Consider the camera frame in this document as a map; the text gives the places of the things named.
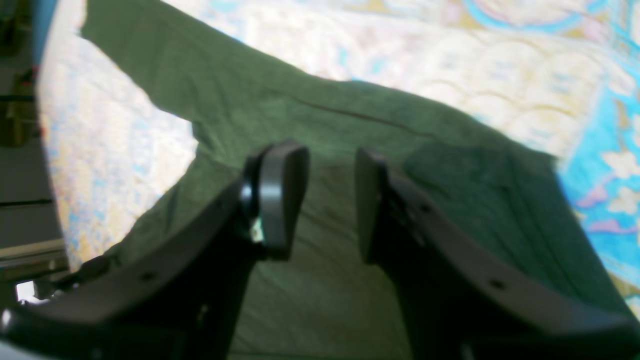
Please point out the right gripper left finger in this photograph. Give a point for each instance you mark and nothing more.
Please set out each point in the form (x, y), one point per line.
(182, 300)

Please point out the patterned colourful table cloth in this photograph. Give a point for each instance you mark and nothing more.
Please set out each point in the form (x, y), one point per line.
(538, 72)

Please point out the dark green long-sleeve shirt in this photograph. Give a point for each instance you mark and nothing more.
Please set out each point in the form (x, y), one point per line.
(505, 196)

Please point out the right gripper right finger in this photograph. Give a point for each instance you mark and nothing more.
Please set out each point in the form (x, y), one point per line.
(475, 280)

